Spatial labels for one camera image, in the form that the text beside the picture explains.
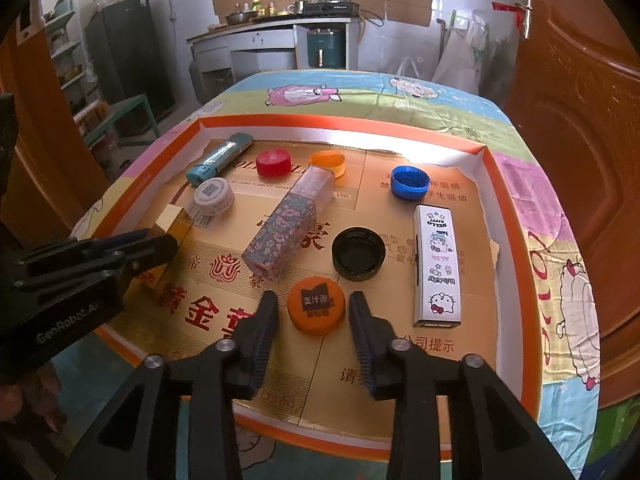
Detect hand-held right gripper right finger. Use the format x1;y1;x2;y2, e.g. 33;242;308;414
348;290;576;480

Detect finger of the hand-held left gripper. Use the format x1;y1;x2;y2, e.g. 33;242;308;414
10;232;179;293
17;228;153;268

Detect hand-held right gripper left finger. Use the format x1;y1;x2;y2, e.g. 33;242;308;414
57;290;279;480

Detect gold lighter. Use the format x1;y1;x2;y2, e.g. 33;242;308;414
145;205;193;291

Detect orange printed bottle cap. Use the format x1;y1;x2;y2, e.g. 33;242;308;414
287;276;347;336

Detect white bottle cap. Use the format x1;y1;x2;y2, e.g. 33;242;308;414
194;177;235;217

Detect black bottle cap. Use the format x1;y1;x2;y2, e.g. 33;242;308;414
331;227;387;281

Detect white cartoon print lighter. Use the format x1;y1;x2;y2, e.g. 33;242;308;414
413;204;462;330

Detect floral clear lighter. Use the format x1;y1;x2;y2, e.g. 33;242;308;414
241;165;335;281

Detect light blue lighter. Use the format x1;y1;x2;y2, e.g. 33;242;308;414
186;132;253;187

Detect shallow white orange cardboard tray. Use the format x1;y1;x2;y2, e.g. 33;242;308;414
70;115;543;461

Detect red bottle cap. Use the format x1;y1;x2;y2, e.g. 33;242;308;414
255;148;293;179

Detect blue bottle cap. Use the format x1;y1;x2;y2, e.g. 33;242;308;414
390;165;431;198

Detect plain orange bottle cap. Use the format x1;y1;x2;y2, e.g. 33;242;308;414
308;150;347;178

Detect person's left hand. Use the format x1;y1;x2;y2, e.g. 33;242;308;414
0;362;68;436

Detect wooden door jamb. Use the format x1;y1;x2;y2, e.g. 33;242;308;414
0;0;108;246

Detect green wooden stool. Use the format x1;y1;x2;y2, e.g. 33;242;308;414
82;94;161;148

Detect gas cylinder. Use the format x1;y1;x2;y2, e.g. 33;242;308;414
188;57;207;103

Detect kitchen storage rack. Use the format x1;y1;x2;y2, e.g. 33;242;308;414
42;0;108;126

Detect dark green refrigerator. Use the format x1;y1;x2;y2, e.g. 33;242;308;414
84;0;176;121

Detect white kitchen counter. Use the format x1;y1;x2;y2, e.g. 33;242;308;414
187;16;366;91

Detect colourful cartoon printed blanket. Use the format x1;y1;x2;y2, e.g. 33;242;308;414
50;70;601;480

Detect green air fryer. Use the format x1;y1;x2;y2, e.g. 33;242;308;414
306;29;346;70

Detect small white plastic bag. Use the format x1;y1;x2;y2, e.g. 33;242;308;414
397;57;426;81

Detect black induction stove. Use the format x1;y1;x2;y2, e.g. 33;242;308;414
302;0;357;16

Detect large white plastic bag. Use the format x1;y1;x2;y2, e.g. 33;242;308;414
432;10;496;96

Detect brown wooden door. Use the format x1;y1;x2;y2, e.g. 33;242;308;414
500;0;640;411

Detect grey pipe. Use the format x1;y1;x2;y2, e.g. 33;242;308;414
436;10;458;61

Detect metal door handle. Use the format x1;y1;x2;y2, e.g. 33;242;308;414
517;0;535;41

